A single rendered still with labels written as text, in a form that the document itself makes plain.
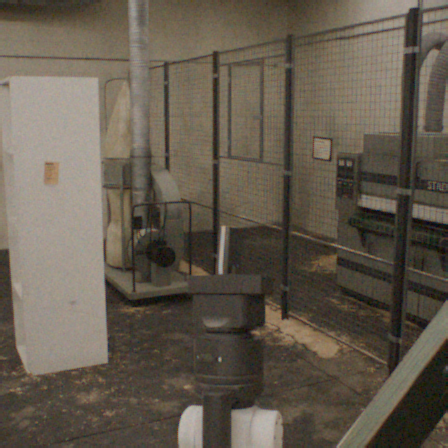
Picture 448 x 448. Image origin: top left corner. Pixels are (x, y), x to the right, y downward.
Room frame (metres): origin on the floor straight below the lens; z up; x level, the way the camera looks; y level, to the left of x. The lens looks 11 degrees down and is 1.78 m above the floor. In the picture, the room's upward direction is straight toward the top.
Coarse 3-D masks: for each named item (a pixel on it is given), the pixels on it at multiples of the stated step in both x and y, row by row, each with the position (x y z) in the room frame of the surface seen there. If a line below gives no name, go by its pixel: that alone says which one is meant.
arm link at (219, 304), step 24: (192, 288) 0.73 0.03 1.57; (216, 288) 0.71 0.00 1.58; (240, 288) 0.68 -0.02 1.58; (264, 288) 0.69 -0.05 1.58; (216, 312) 0.70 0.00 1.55; (240, 312) 0.68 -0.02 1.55; (264, 312) 0.71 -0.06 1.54; (216, 336) 0.69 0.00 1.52; (240, 336) 0.69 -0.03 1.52; (216, 360) 0.67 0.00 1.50; (240, 360) 0.67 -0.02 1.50
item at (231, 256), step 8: (224, 232) 0.74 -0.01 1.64; (232, 232) 0.74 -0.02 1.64; (224, 240) 0.73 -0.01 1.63; (232, 240) 0.74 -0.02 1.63; (224, 248) 0.73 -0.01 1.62; (232, 248) 0.73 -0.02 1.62; (224, 256) 0.73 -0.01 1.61; (232, 256) 0.73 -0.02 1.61; (240, 256) 0.74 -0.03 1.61; (224, 264) 0.72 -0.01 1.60; (232, 264) 0.73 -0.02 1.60; (240, 264) 0.74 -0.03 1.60; (224, 272) 0.72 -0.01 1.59; (232, 272) 0.72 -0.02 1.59; (240, 272) 0.73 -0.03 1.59
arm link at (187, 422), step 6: (192, 408) 0.69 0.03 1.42; (198, 408) 0.69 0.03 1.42; (186, 414) 0.68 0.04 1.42; (192, 414) 0.68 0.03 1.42; (180, 420) 0.68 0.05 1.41; (186, 420) 0.67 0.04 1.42; (192, 420) 0.67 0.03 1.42; (180, 426) 0.67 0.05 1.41; (186, 426) 0.67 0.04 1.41; (192, 426) 0.67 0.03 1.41; (180, 432) 0.67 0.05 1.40; (186, 432) 0.66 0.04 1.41; (192, 432) 0.66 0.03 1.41; (180, 438) 0.66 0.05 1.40; (186, 438) 0.66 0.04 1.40; (192, 438) 0.66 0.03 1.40; (180, 444) 0.66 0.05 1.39; (186, 444) 0.66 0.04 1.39; (192, 444) 0.66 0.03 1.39
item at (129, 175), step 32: (128, 96) 6.42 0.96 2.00; (128, 128) 6.30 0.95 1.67; (128, 160) 6.25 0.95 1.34; (128, 192) 6.25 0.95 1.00; (160, 192) 5.96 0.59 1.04; (128, 224) 6.27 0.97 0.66; (160, 224) 6.04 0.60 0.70; (128, 256) 5.88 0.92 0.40; (160, 256) 5.54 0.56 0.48; (128, 288) 5.55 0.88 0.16; (160, 288) 5.56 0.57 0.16
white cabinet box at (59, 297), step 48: (0, 96) 4.41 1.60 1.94; (48, 96) 3.99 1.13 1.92; (96, 96) 4.14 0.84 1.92; (48, 144) 3.99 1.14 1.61; (96, 144) 4.13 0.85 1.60; (48, 192) 3.98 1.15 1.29; (96, 192) 4.13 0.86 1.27; (48, 240) 3.97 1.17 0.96; (96, 240) 4.12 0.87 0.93; (48, 288) 3.97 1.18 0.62; (96, 288) 4.12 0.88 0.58; (48, 336) 3.96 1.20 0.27; (96, 336) 4.11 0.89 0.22
